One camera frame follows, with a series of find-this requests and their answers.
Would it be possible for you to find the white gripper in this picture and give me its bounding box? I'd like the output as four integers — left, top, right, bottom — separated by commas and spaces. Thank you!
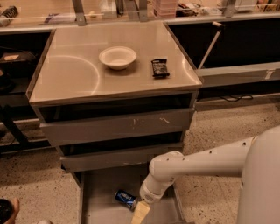
130, 182, 163, 224

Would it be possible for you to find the blue pepsi can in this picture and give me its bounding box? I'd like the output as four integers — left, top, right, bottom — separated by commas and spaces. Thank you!
115, 189, 137, 211

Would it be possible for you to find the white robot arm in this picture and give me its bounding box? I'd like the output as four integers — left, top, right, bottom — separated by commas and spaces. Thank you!
131, 126, 280, 224

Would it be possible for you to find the grey open bottom drawer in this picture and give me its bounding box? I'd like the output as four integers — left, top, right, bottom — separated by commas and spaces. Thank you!
79, 164, 187, 224

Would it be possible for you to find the grey middle drawer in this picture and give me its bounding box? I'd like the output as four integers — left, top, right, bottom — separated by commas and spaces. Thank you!
60, 143, 184, 172

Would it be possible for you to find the grey top drawer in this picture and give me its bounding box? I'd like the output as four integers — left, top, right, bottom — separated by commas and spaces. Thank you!
40, 108, 194, 146

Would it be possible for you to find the grey drawer cabinet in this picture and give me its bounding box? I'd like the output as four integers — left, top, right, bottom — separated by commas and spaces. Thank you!
25, 20, 203, 224

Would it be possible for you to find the white paper bowl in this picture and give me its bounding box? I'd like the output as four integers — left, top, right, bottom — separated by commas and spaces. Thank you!
99, 46, 137, 70

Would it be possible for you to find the grey low shelf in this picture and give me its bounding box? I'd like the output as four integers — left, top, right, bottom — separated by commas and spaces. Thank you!
196, 62, 280, 88

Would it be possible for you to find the black bag on shelf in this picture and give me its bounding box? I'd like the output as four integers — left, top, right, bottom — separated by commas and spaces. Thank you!
0, 51, 36, 78

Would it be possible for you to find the pink stacked container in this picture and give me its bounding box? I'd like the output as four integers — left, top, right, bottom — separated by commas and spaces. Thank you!
152, 0, 178, 18

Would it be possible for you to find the black coiled item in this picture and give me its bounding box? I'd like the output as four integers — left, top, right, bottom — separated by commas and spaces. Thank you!
0, 5, 18, 27

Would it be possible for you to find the black cable on floor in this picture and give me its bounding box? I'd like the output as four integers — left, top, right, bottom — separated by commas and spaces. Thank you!
220, 94, 254, 102

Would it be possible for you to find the grey metal bracket post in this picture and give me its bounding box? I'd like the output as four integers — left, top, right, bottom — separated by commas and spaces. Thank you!
72, 0, 87, 26

